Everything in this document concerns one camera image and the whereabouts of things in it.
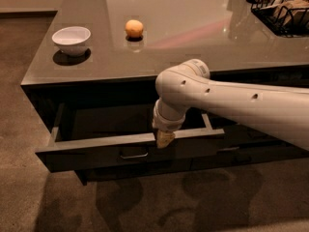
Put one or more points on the grey top drawer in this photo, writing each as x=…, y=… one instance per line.
x=121, y=135

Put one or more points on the white ceramic bowl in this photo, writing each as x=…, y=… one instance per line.
x=72, y=40

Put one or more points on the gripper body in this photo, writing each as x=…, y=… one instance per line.
x=162, y=122

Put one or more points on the orange round fruit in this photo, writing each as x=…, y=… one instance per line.
x=134, y=28

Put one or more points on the dark grey counter cabinet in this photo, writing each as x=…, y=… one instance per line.
x=117, y=70

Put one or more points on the black wire basket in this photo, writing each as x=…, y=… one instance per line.
x=264, y=9

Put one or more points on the dark lower drawer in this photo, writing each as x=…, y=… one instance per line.
x=221, y=159

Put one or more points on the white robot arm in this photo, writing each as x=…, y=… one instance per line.
x=282, y=112

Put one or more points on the packaged snack in basket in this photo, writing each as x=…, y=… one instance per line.
x=292, y=14

